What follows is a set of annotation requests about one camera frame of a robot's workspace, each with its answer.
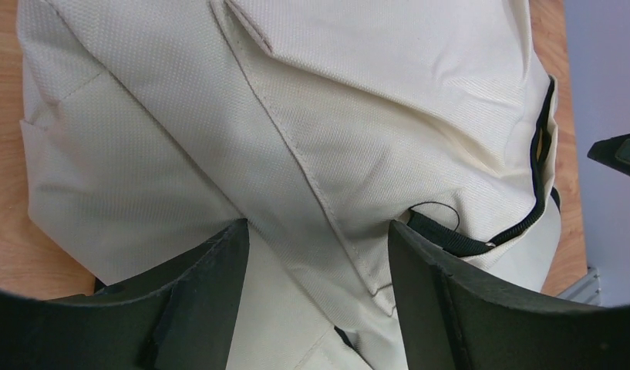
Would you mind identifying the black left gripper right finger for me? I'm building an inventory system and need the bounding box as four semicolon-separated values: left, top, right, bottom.
388;221;630;369

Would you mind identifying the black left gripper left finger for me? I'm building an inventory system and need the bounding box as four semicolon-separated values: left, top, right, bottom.
0;219;249;369

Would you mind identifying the cream canvas backpack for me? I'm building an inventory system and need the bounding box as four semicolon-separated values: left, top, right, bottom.
17;1;561;369

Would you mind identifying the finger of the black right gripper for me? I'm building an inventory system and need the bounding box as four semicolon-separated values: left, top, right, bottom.
588;133;630;177

